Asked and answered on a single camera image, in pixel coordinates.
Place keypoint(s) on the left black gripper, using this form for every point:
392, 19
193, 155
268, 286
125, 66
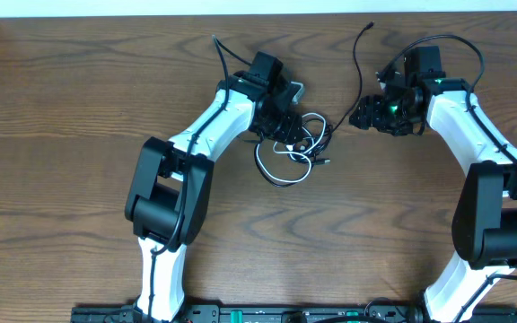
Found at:
291, 130

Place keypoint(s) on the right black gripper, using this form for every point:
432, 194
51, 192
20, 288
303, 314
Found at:
371, 108

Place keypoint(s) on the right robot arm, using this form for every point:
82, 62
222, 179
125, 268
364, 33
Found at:
484, 225

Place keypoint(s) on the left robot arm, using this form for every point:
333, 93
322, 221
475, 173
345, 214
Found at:
168, 197

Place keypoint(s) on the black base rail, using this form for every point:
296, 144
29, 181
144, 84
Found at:
208, 313

